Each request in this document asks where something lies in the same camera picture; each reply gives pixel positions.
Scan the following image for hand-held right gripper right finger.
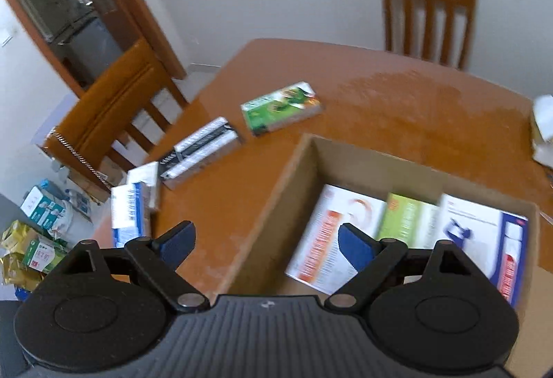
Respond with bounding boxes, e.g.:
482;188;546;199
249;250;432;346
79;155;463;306
324;223;487;312

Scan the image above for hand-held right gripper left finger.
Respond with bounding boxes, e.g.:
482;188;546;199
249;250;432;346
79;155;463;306
58;220;210;312

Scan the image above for white orange medicine box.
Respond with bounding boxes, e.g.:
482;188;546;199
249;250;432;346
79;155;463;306
285;183;388;295

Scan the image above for green bear print medicine box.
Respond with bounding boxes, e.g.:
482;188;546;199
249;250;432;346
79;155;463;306
376;192;442;250

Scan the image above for white text printed medicine box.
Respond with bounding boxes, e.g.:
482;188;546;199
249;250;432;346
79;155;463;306
126;161;162;213

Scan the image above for brown cardboard box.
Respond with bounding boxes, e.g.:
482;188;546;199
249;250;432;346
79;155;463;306
214;133;542;319

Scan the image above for black white medicine box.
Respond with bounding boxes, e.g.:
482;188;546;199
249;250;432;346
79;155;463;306
158;116;243;191

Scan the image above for white blue red medicine box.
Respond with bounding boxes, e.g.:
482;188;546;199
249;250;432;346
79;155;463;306
436;193;530;306

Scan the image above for green cartoon medicine box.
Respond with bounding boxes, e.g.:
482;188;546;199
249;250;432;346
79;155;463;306
240;81;324;137

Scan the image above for wooden desktop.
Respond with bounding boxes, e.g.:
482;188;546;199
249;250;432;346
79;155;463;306
93;38;553;378

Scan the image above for white teal package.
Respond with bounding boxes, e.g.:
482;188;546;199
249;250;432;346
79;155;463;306
20;178;94;234

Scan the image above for yellow green bag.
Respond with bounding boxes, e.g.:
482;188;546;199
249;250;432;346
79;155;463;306
0;220;36;250

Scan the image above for torn gold white box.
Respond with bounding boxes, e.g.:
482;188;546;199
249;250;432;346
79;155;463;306
531;95;553;168

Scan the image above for metal chain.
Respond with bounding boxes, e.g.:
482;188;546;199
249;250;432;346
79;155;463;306
51;126;111;189

